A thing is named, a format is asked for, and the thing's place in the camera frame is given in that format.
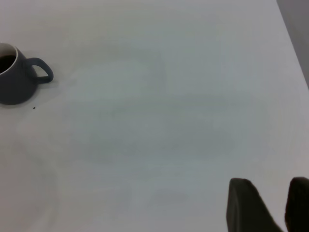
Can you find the dark grey ceramic mug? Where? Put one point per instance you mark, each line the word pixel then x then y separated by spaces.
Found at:
pixel 14 87

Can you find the black coffee liquid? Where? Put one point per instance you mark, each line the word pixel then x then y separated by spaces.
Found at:
pixel 6 62

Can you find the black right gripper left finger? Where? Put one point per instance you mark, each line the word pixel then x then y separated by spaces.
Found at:
pixel 246 210

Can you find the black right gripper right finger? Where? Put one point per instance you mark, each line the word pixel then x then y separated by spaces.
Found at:
pixel 299 205

